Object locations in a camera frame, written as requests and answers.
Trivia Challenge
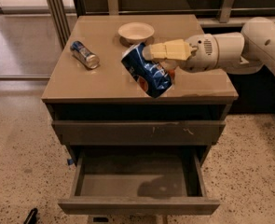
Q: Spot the metal frame post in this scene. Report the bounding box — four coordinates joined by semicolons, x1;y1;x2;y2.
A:
47;0;70;49

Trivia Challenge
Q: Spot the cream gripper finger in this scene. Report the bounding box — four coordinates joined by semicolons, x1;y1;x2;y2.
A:
143;39;198;61
161;60;181;71

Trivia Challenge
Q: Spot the grey top drawer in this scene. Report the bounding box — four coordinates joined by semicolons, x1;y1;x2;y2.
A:
52;120;226;146

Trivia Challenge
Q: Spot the blue pepsi can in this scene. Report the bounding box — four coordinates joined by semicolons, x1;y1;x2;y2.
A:
121;43;172;98

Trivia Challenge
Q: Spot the white paper bowl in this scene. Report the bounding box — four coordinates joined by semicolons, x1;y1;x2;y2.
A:
118;22;155;44

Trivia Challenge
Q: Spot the blue silver energy drink can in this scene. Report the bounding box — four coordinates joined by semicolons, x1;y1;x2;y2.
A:
70;41;100;69

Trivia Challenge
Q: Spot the grey drawer cabinet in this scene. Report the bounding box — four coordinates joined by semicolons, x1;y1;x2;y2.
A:
41;14;240;224

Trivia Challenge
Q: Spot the black object on floor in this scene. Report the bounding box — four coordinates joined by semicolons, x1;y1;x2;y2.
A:
23;208;38;224

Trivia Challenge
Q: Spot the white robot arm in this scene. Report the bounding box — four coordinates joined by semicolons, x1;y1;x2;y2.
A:
143;17;275;76

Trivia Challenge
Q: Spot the grey shelf ledge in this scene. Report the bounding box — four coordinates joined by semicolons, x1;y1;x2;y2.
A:
198;15;275;29

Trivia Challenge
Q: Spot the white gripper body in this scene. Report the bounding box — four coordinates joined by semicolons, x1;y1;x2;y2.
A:
180;34;219;73

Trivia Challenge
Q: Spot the orange soda can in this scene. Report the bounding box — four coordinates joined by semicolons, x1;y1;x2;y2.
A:
168;69;175;83

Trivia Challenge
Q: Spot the open middle drawer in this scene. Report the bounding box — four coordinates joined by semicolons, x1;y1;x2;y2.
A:
59;147;220;215

